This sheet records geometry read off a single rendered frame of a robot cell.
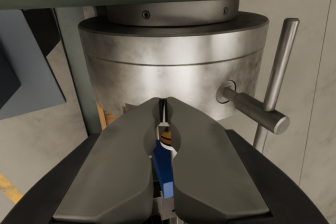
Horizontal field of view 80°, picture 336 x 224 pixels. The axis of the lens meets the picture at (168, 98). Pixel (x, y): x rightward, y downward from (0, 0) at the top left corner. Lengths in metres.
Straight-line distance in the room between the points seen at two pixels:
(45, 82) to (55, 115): 0.96
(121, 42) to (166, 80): 0.07
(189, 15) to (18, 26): 0.56
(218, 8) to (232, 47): 0.06
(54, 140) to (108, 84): 1.59
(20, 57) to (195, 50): 0.62
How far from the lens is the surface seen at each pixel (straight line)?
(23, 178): 2.17
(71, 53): 0.95
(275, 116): 0.23
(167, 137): 0.44
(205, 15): 0.29
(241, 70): 0.29
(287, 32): 0.21
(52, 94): 0.79
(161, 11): 0.28
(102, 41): 0.27
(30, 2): 0.23
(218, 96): 0.28
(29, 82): 0.79
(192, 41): 0.23
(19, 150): 1.97
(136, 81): 0.26
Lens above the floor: 1.45
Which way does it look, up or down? 58 degrees down
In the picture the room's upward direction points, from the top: 149 degrees clockwise
